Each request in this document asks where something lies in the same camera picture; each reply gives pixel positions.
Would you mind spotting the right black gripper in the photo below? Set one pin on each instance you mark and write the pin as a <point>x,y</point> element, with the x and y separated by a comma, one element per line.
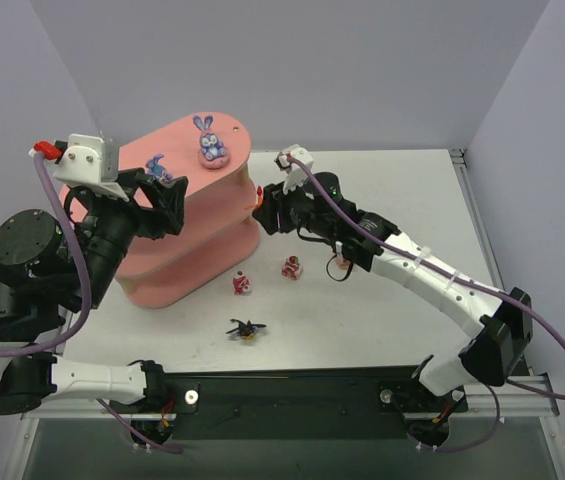
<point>276,210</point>

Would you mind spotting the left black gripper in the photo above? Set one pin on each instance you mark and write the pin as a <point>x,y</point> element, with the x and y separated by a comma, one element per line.
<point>147,210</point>

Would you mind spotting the orange bunny toy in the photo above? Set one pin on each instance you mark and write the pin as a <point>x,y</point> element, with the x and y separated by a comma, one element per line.
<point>257,199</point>

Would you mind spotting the small purple bunny with cake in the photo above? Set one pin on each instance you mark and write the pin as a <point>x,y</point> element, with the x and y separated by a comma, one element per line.
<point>155,169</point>

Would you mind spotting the strawberry cake slice toy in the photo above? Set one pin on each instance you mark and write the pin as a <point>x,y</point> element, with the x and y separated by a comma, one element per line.
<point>292,268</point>

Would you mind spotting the black winged toy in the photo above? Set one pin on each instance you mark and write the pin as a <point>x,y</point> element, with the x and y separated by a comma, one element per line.
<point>244,330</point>

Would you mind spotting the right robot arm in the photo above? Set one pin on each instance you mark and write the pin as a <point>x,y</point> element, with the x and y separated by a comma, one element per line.
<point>497,332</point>

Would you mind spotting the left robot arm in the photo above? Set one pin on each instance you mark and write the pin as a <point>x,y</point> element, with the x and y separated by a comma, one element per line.
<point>55,268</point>

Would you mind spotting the pink three-tier wooden shelf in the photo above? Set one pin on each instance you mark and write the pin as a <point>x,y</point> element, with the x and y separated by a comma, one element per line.
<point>218,231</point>

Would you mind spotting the purple bunny toy on donut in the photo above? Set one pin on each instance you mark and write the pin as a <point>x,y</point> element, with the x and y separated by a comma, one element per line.
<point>212,153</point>

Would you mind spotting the pink bear with strawberry hat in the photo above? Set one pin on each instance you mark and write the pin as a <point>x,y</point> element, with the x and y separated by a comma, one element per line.
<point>241,283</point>

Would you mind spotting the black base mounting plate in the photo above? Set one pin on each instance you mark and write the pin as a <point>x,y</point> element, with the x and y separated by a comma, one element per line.
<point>372,403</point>

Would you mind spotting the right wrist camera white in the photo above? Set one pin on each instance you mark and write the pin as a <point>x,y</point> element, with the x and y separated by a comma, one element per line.
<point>292,161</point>

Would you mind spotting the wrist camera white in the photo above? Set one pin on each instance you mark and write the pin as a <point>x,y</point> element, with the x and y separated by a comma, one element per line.
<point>292,161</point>
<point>84,161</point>

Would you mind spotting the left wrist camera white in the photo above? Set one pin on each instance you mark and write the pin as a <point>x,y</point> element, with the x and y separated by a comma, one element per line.
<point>84,161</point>

